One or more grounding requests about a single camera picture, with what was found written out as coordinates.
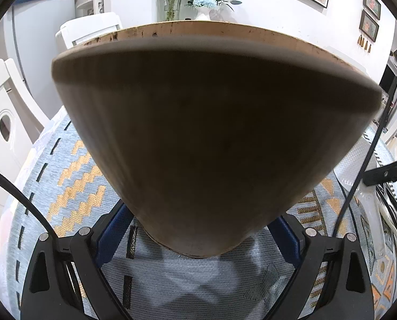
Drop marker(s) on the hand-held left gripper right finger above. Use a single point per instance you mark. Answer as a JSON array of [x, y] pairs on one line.
[[290, 243]]

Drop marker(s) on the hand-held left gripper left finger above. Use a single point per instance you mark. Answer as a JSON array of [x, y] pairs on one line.
[[113, 230]]

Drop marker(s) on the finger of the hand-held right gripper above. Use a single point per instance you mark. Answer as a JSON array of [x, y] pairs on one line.
[[385, 173]]

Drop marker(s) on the metal fork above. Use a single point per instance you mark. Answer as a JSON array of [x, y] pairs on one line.
[[392, 226]]

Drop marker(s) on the bamboo utensil holder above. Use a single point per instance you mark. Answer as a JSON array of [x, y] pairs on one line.
[[218, 123]]

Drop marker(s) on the blue patterned table mat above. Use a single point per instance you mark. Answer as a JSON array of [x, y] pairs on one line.
[[185, 283]]

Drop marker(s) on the hanging tassel ornaments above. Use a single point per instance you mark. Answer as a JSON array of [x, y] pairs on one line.
[[364, 43]]

